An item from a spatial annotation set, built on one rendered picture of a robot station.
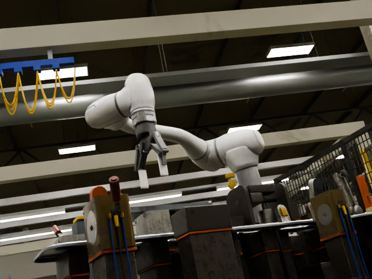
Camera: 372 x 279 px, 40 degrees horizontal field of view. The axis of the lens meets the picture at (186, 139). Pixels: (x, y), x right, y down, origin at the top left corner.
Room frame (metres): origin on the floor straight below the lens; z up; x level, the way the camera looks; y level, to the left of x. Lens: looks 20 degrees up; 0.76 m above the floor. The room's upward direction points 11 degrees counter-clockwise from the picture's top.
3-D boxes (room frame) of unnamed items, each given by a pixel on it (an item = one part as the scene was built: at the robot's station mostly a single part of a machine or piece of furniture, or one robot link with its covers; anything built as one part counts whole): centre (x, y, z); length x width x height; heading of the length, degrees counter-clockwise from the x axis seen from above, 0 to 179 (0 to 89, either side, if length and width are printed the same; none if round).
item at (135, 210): (1.74, 0.14, 1.16); 0.37 x 0.14 x 0.02; 119
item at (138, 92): (1.73, 0.15, 1.61); 0.13 x 0.11 x 0.16; 67
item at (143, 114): (1.73, 0.14, 1.51); 0.09 x 0.09 x 0.06
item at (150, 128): (1.73, 0.14, 1.43); 0.08 x 0.07 x 0.09; 38
